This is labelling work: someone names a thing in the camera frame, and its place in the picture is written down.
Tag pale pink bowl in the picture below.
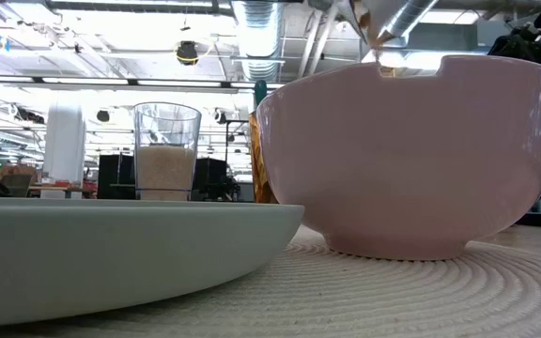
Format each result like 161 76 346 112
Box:
255 54 541 263

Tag black ceiling device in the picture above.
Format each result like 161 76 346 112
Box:
174 39 200 68

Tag brown cereal flakes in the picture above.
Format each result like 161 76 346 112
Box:
351 0 387 63

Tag cardboard box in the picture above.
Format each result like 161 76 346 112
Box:
0 163 39 198

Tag corrugated silver duct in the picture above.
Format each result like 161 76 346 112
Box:
229 0 287 85

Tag pale blue-grey plate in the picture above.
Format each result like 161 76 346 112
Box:
0 196 306 330

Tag round white woven placemat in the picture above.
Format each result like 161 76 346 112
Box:
0 223 541 338

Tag white column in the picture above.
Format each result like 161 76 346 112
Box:
41 100 87 199

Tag black cabinet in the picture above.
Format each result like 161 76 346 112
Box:
97 153 137 201

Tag clear glass with white filling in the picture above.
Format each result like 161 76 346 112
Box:
132 101 203 202

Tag black machine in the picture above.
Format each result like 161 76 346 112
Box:
192 156 242 204

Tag smooth silver duct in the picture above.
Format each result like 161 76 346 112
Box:
377 0 441 46

